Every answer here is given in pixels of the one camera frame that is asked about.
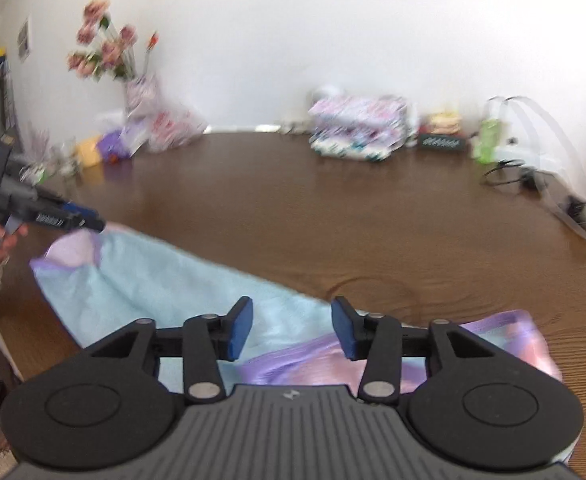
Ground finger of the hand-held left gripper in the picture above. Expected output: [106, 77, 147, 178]
[58, 199, 107, 234]

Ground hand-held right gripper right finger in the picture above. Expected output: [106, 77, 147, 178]
[331, 296, 498, 406]

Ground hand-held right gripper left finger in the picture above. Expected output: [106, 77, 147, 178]
[92, 296, 254, 406]

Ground pink blue purple-trimmed garment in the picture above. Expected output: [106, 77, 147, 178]
[29, 224, 581, 466]

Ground silver artificial plant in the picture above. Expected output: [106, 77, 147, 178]
[20, 127, 56, 183]

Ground yellow block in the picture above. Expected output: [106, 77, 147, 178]
[74, 137, 105, 168]

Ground purple packet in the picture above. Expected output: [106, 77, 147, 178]
[97, 127, 149, 160]

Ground clear plastic bag red print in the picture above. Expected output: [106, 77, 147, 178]
[146, 107, 210, 154]

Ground pink artificial flowers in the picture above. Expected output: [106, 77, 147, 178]
[67, 0, 160, 82]

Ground folded white teal-print cloth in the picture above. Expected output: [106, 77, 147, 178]
[309, 132, 405, 164]

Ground clear glass ornament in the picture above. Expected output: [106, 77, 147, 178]
[255, 119, 310, 135]

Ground dark patterned box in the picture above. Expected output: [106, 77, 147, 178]
[417, 132, 468, 152]

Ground yellowish packets stack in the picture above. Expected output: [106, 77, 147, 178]
[424, 106, 462, 136]

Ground light green packet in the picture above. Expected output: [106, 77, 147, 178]
[472, 116, 504, 164]

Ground clear plastic hangers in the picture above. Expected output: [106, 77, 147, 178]
[484, 94, 586, 253]

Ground wall notice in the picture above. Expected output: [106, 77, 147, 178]
[16, 16, 32, 64]

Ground black cable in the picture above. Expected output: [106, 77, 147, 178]
[482, 158, 548, 195]

